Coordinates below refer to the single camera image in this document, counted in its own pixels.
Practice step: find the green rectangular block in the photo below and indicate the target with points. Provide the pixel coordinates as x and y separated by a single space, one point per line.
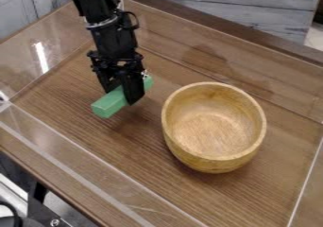
114 101

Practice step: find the black table leg frame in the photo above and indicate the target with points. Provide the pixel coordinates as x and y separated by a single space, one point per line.
39 212

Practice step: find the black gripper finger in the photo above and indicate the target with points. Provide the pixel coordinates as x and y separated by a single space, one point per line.
107 78
132 84

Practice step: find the brown wooden bowl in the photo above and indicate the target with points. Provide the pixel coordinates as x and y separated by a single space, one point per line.
214 126

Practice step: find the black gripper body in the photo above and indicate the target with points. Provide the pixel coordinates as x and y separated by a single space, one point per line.
116 44

